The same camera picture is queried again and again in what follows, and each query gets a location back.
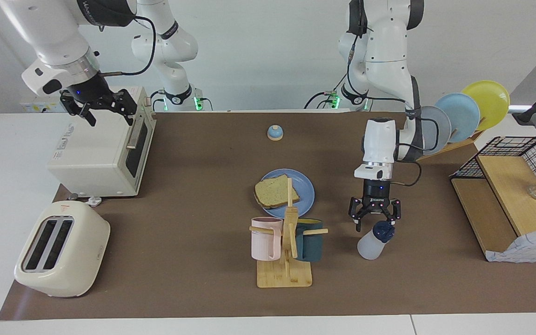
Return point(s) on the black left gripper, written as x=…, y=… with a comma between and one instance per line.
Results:
x=376, y=193

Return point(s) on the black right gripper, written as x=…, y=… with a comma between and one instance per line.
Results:
x=86, y=93

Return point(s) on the white bottle with blue cap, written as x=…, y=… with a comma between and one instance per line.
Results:
x=370, y=246

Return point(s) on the brown bread slice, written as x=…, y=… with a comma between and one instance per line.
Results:
x=272, y=193

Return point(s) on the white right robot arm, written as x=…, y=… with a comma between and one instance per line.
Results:
x=49, y=32

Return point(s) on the wooden plate rack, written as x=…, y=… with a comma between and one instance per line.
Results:
x=449, y=146

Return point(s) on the grey round plate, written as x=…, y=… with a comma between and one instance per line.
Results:
x=442, y=125

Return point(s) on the light blue round plate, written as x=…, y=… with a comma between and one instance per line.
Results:
x=463, y=116

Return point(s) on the yellow round plate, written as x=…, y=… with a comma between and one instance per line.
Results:
x=491, y=102

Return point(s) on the white toaster oven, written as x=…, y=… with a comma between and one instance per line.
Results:
x=91, y=158

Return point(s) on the white power strip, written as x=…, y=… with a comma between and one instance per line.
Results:
x=33, y=107

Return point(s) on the teal mug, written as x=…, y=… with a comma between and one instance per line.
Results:
x=312, y=246

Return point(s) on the wooden mug rack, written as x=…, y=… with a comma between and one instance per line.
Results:
x=284, y=277

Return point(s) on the pink mug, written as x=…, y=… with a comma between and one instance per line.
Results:
x=263, y=244

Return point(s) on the small blue bell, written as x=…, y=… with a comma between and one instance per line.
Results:
x=275, y=134

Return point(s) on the wooden shelf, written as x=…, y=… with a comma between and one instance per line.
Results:
x=510, y=195

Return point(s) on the cream two-slot toaster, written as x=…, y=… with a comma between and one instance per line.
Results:
x=86, y=251

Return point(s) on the brown table mat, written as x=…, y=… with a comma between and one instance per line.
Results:
x=179, y=242

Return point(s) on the white checked cloth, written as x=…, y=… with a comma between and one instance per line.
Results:
x=533, y=246

